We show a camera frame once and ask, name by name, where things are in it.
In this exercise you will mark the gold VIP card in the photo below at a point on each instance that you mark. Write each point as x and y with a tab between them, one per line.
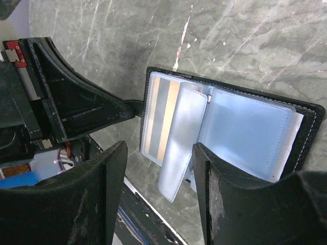
160	106

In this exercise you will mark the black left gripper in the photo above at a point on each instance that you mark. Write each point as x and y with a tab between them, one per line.
62	106

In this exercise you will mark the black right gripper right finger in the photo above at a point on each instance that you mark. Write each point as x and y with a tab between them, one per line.
238	208

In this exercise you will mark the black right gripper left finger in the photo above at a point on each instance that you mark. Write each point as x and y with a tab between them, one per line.
78	206

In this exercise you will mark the black leather card holder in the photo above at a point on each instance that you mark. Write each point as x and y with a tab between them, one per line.
263	134

